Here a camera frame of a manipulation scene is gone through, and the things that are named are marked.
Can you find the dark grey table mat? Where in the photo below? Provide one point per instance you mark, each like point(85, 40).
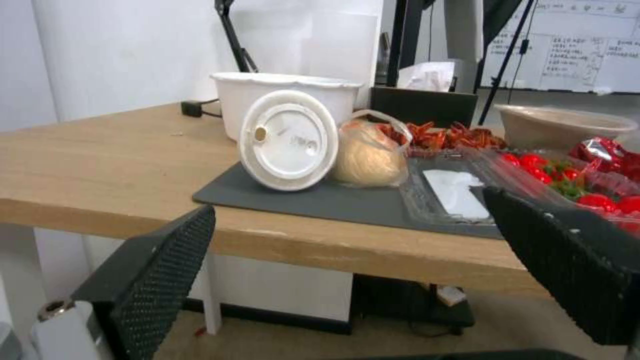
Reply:
point(310, 198)

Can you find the red cherry tomatoes with stems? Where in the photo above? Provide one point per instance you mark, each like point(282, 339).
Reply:
point(560, 176)

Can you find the whiteboard with writing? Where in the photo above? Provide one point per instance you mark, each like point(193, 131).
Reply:
point(565, 45)

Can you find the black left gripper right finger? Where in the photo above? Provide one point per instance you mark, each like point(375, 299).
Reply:
point(575, 270)

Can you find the beige paper bowl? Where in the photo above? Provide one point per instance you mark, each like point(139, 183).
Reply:
point(560, 125)

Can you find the white round plastic lid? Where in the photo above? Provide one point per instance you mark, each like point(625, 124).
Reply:
point(287, 140)

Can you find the red crayfish pile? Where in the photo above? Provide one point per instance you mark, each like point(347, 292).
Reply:
point(450, 137)

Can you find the red foil snack wrapper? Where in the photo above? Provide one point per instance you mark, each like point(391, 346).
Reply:
point(607, 153)

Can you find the black tripod stand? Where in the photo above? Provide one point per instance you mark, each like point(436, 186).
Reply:
point(505, 60)

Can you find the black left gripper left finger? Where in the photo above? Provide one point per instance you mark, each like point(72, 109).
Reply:
point(150, 277)

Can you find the white table leg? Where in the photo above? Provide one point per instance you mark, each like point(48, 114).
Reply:
point(212, 292)

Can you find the white paper food bowl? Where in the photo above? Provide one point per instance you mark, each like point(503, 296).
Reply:
point(280, 101)

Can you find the clear plastic clamshell tray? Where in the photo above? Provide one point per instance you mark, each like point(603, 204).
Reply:
point(450, 187)

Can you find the noodles in clear plastic bag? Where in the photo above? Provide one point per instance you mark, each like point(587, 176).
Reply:
point(370, 157)

